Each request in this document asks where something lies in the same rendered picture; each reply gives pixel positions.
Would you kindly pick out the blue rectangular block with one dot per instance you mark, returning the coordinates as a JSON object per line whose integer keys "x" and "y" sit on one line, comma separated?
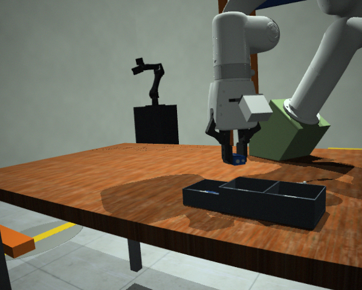
{"x": 238, "y": 159}

